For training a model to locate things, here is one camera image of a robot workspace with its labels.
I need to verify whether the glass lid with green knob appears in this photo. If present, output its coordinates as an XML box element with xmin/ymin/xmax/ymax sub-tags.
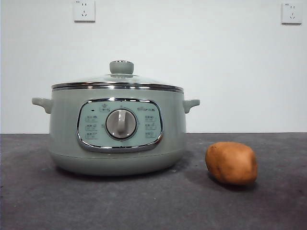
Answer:
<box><xmin>51</xmin><ymin>60</ymin><xmax>185</xmax><ymax>93</ymax></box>

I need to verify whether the brown potato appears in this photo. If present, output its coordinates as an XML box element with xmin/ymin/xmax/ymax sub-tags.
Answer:
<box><xmin>205</xmin><ymin>141</ymin><xmax>259</xmax><ymax>186</ymax></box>

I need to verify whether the pale green electric cooking pot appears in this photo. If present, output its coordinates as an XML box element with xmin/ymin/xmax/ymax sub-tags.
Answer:
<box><xmin>31</xmin><ymin>87</ymin><xmax>201</xmax><ymax>177</ymax></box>

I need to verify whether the white wall socket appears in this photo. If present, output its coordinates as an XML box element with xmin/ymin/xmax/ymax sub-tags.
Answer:
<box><xmin>281</xmin><ymin>2</ymin><xmax>303</xmax><ymax>25</ymax></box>
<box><xmin>73</xmin><ymin>0</ymin><xmax>96</xmax><ymax>23</ymax></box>

